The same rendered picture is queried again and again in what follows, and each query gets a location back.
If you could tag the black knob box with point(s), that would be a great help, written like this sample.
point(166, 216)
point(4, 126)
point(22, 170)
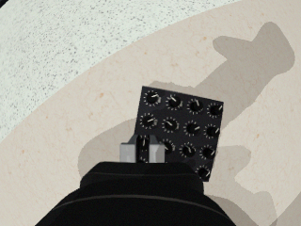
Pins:
point(195, 120)

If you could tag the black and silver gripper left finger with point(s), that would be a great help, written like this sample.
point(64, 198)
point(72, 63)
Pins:
point(129, 152)

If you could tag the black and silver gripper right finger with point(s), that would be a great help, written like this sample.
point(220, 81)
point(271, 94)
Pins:
point(156, 151)

